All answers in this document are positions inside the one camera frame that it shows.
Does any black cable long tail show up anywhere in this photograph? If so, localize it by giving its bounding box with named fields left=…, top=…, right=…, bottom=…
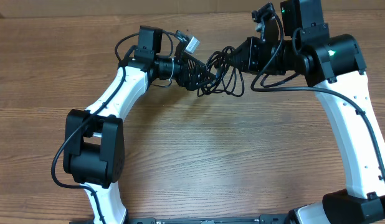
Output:
left=197, top=46, right=245, bottom=98

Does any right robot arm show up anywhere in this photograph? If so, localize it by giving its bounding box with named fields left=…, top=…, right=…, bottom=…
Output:
left=227, top=1, right=385, bottom=223

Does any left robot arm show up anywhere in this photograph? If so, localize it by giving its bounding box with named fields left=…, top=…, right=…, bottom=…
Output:
left=59, top=26, right=215, bottom=223

